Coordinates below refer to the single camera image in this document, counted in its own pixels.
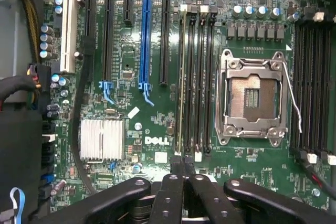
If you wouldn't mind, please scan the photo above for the silver CPU socket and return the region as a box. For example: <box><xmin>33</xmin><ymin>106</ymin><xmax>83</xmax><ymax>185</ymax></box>
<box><xmin>214</xmin><ymin>48</ymin><xmax>289</xmax><ymax>148</ymax></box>

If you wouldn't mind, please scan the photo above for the red black wire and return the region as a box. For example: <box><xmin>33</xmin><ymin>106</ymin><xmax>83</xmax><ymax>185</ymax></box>
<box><xmin>293</xmin><ymin>153</ymin><xmax>336</xmax><ymax>199</ymax></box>

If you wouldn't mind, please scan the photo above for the white rectangular sticker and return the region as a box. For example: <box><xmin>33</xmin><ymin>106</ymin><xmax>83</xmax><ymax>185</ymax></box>
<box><xmin>127</xmin><ymin>106</ymin><xmax>140</xmax><ymax>119</ymax></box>

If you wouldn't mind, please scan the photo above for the black power connector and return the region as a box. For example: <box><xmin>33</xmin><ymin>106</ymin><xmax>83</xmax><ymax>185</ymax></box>
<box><xmin>28</xmin><ymin>63</ymin><xmax>52</xmax><ymax>111</ymax></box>

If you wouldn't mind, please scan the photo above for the green Dell motherboard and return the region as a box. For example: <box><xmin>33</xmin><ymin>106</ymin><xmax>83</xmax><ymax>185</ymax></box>
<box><xmin>39</xmin><ymin>0</ymin><xmax>336</xmax><ymax>213</ymax></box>

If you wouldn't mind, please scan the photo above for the grey PC case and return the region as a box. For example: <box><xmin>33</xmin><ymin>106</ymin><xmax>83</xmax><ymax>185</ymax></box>
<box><xmin>0</xmin><ymin>0</ymin><xmax>36</xmax><ymax>104</ymax></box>

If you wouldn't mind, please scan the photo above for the short black expansion slot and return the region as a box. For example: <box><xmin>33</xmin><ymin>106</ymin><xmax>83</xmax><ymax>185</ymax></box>
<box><xmin>122</xmin><ymin>0</ymin><xmax>134</xmax><ymax>27</ymax></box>

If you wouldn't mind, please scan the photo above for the long black slot blue latch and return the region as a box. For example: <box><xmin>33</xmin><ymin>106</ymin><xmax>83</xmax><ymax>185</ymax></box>
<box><xmin>99</xmin><ymin>0</ymin><xmax>116</xmax><ymax>105</ymax></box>

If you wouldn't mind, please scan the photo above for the white PCI expansion slot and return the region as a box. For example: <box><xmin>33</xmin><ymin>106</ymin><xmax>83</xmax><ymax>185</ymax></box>
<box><xmin>60</xmin><ymin>0</ymin><xmax>79</xmax><ymax>74</ymax></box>

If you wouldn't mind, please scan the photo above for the blue pull tab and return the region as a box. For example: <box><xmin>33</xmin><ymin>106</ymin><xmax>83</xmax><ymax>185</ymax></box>
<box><xmin>9</xmin><ymin>187</ymin><xmax>26</xmax><ymax>224</ymax></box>

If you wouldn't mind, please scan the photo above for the blue expansion slot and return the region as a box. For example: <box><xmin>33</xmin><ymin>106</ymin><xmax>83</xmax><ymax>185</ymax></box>
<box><xmin>138</xmin><ymin>0</ymin><xmax>155</xmax><ymax>107</ymax></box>

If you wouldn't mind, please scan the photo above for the silver locking lever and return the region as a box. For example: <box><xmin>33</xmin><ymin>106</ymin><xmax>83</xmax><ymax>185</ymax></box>
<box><xmin>281</xmin><ymin>60</ymin><xmax>303</xmax><ymax>133</ymax></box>

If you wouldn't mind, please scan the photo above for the thick black cable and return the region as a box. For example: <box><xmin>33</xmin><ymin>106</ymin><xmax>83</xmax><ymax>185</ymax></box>
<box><xmin>71</xmin><ymin>36</ymin><xmax>98</xmax><ymax>196</ymax></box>

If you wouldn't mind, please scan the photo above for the white square label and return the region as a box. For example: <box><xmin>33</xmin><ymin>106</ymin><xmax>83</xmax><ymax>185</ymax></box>
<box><xmin>154</xmin><ymin>152</ymin><xmax>168</xmax><ymax>164</ymax></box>

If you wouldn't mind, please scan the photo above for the black plastic shroud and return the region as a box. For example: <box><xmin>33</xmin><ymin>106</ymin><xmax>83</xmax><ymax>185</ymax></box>
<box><xmin>0</xmin><ymin>108</ymin><xmax>53</xmax><ymax>224</ymax></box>

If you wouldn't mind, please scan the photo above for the black sleeved cable bundle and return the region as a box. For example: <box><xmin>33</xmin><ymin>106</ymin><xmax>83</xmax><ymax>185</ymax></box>
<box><xmin>0</xmin><ymin>75</ymin><xmax>37</xmax><ymax>105</ymax></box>

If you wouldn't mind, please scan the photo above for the yellow black braided cable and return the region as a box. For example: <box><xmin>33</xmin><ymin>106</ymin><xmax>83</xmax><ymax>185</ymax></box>
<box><xmin>14</xmin><ymin>0</ymin><xmax>40</xmax><ymax>65</ymax></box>

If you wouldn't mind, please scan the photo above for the silver finned heatsink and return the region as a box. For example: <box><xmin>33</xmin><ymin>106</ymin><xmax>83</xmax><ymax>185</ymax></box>
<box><xmin>80</xmin><ymin>118</ymin><xmax>125</xmax><ymax>163</ymax></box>

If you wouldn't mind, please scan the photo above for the RAM module in slot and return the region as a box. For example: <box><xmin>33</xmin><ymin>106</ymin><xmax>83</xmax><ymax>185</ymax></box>
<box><xmin>174</xmin><ymin>5</ymin><xmax>188</xmax><ymax>156</ymax></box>

